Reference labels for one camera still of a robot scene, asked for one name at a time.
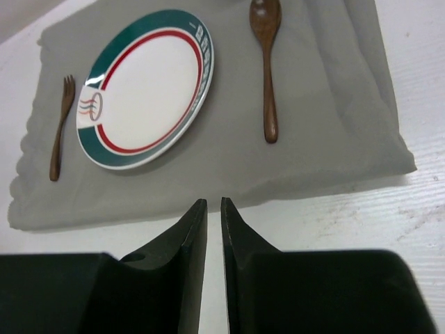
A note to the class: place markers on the white plate green rim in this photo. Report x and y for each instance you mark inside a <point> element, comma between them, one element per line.
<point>145,89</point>

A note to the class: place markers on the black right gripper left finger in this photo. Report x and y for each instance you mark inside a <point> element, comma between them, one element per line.
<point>157,288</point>

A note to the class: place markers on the brown wooden spoon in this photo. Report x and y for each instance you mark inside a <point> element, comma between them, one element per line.
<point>265,18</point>

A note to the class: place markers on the grey cloth placemat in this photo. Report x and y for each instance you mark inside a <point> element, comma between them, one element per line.
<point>335,101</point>

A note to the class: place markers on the brown wooden fork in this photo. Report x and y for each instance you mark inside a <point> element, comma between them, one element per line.
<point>69,91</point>

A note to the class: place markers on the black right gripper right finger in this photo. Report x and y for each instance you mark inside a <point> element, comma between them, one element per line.
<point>325,291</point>

